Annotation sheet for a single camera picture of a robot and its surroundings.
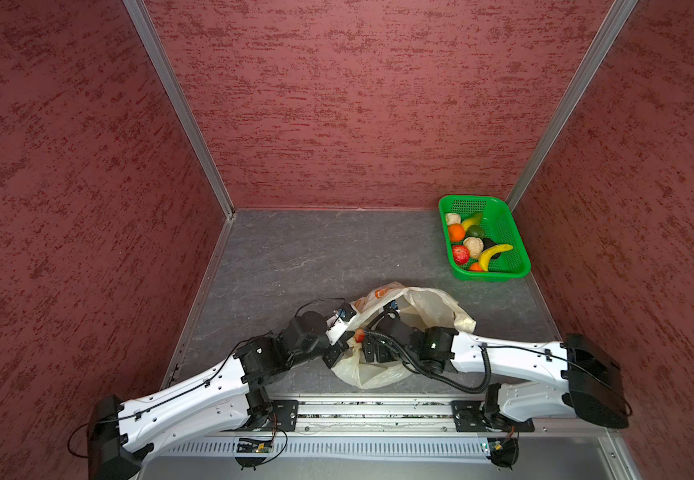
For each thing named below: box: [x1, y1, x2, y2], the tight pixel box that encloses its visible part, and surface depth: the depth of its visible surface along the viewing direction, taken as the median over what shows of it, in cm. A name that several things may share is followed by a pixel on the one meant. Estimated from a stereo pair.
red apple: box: [452, 244, 471, 266], surface depth 102 cm
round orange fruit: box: [449, 223, 465, 242], surface depth 109 cm
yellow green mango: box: [462, 212, 483, 231], surface depth 116 cm
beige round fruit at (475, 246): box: [463, 236, 484, 259], surface depth 105 cm
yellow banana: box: [478, 244, 513, 272], surface depth 101 cm
